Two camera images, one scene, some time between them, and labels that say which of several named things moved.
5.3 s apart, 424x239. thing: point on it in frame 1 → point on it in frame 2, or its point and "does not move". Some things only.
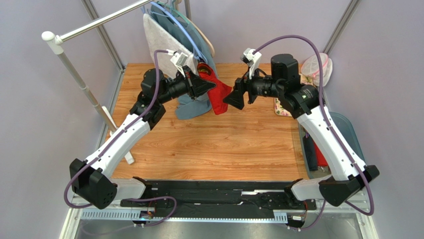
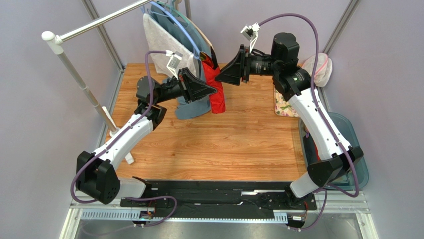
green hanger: x=175 y=13 does not move
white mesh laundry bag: x=310 y=67 does not move
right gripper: x=244 y=91 → x=246 y=63
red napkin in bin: x=321 y=160 does not move
